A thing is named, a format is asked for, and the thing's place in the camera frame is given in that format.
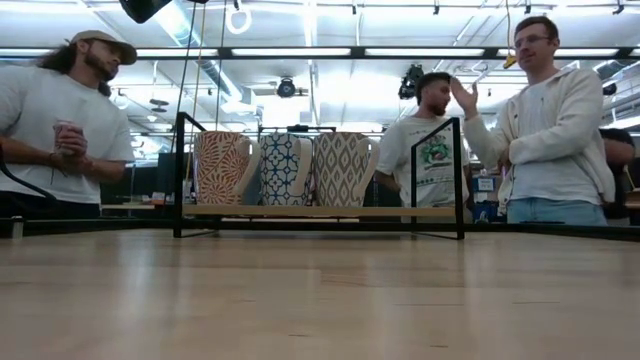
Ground black metal wooden shelf rack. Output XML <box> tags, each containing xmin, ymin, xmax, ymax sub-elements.
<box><xmin>172</xmin><ymin>110</ymin><xmax>466</xmax><ymax>241</ymax></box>

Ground black aluminium table frame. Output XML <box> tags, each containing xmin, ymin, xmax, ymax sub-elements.
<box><xmin>0</xmin><ymin>215</ymin><xmax>640</xmax><ymax>243</ymax></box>

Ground thin black hanging cable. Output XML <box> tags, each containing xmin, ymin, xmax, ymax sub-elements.
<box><xmin>171</xmin><ymin>0</ymin><xmax>198</xmax><ymax>152</ymax></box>

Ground blue floral patterned mug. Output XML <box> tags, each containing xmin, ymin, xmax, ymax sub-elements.
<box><xmin>258</xmin><ymin>132</ymin><xmax>315</xmax><ymax>207</ymax></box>

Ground background wooden desk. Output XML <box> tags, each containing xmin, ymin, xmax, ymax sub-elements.
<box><xmin>99</xmin><ymin>192</ymin><xmax>176</xmax><ymax>211</ymax></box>

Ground person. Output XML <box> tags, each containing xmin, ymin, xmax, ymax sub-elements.
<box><xmin>0</xmin><ymin>29</ymin><xmax>139</xmax><ymax>220</ymax></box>
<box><xmin>449</xmin><ymin>15</ymin><xmax>617</xmax><ymax>227</ymax></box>
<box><xmin>597</xmin><ymin>127</ymin><xmax>640</xmax><ymax>226</ymax></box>
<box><xmin>374</xmin><ymin>71</ymin><xmax>472</xmax><ymax>209</ymax></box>

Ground orange leaf patterned mug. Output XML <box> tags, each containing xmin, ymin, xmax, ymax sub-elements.
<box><xmin>193</xmin><ymin>130</ymin><xmax>262</xmax><ymax>207</ymax></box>

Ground white hanging ring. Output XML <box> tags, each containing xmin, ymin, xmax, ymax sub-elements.
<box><xmin>224</xmin><ymin>0</ymin><xmax>253</xmax><ymax>36</ymax></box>

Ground grey diamond patterned mug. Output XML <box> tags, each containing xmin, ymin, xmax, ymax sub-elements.
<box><xmin>312</xmin><ymin>131</ymin><xmax>380</xmax><ymax>208</ymax></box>

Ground person's cup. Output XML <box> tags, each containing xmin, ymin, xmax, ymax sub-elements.
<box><xmin>52</xmin><ymin>119</ymin><xmax>85</xmax><ymax>157</ymax></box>

